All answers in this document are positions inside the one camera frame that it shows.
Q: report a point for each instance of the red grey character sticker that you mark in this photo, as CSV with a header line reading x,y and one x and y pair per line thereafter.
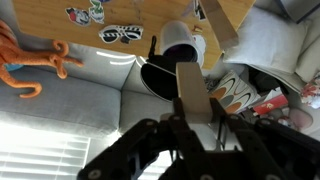
x,y
78,16

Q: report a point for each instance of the pink round object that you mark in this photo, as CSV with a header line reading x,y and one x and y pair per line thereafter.
x,y
300,118

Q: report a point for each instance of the grey sofa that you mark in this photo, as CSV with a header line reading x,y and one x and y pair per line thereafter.
x,y
83,100

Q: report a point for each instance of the wooden table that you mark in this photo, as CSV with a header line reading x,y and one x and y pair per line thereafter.
x,y
140,13

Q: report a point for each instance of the small black sticker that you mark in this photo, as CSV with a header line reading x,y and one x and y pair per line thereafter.
x,y
199,10

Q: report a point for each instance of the light wooden block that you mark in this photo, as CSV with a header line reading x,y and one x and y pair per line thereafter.
x,y
192,93

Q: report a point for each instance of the grey plastic cup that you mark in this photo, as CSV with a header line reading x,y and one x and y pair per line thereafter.
x,y
180,41

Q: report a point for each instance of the round grey sticker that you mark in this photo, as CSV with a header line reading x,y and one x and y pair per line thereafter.
x,y
201,42

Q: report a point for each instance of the red box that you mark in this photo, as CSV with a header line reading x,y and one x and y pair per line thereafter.
x,y
270,105

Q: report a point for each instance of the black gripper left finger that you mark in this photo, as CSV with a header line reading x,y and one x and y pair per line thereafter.
x,y
186,143

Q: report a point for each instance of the sunglasses sticker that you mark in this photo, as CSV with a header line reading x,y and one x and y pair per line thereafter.
x,y
121,33

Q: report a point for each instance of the orange plush octopus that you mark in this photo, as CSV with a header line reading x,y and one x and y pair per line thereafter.
x,y
30,56

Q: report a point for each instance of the light grey pillow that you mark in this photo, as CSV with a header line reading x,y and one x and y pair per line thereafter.
x,y
266,40

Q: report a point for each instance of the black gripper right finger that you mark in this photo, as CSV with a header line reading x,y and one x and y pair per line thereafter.
x,y
266,146

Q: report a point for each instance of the dark grey object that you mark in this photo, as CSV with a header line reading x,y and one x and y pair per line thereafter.
x,y
300,8

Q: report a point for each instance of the blue green sticker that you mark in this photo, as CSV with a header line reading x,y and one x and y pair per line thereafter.
x,y
97,10

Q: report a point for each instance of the floral red pillow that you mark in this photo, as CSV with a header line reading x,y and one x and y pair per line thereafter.
x,y
311,91

